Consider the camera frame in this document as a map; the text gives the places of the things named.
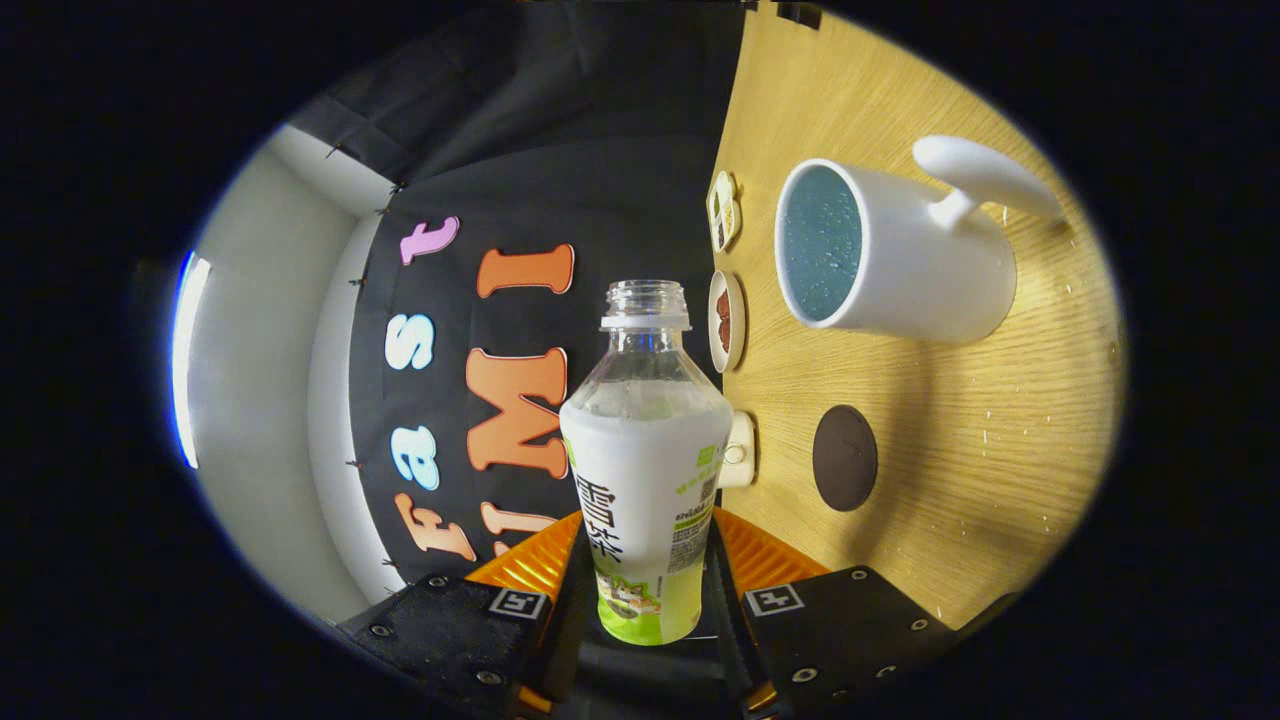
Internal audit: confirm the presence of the divided white snack dish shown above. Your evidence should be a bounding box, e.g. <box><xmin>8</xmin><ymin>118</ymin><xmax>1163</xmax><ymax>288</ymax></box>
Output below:
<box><xmin>706</xmin><ymin>170</ymin><xmax>743</xmax><ymax>254</ymax></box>

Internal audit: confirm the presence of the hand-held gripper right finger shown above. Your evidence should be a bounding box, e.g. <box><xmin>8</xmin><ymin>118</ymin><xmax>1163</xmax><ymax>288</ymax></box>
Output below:
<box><xmin>708</xmin><ymin>505</ymin><xmax>961</xmax><ymax>719</ymax></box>

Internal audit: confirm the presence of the dark brown round coaster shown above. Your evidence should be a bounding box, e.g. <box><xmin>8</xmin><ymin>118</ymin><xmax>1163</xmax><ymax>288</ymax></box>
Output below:
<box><xmin>811</xmin><ymin>404</ymin><xmax>880</xmax><ymax>513</ymax></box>

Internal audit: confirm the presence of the white cup with handle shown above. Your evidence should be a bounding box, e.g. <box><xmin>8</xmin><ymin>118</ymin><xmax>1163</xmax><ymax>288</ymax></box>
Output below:
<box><xmin>774</xmin><ymin>134</ymin><xmax>1069</xmax><ymax>346</ymax></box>

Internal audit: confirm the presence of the large ceiling light panel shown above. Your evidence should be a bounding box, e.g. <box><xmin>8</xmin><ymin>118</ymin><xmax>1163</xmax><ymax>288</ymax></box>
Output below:
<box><xmin>170</xmin><ymin>250</ymin><xmax>213</xmax><ymax>471</ymax></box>

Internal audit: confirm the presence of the white toaster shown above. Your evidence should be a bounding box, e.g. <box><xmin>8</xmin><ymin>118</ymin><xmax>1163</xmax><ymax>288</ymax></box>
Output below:
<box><xmin>715</xmin><ymin>410</ymin><xmax>758</xmax><ymax>490</ymax></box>

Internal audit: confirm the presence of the wooden table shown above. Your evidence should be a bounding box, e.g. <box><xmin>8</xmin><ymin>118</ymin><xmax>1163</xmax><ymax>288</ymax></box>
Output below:
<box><xmin>705</xmin><ymin>3</ymin><xmax>1129</xmax><ymax>633</ymax></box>

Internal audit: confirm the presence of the black backdrop cloth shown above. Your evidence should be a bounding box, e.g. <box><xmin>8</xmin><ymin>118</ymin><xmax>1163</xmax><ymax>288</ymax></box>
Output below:
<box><xmin>285</xmin><ymin>0</ymin><xmax>751</xmax><ymax>701</ymax></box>

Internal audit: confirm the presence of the round plate with brown food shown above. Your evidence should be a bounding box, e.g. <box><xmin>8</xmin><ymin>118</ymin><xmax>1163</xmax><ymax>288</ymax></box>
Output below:
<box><xmin>707</xmin><ymin>270</ymin><xmax>747</xmax><ymax>374</ymax></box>

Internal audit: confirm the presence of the clear juice bottle white label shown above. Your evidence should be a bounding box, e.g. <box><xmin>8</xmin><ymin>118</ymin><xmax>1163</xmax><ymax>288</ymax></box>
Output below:
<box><xmin>558</xmin><ymin>279</ymin><xmax>735</xmax><ymax>647</ymax></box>

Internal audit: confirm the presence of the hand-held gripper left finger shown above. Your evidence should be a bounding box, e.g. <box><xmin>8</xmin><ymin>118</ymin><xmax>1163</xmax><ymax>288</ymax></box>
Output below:
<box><xmin>340</xmin><ymin>510</ymin><xmax>586</xmax><ymax>719</ymax></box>

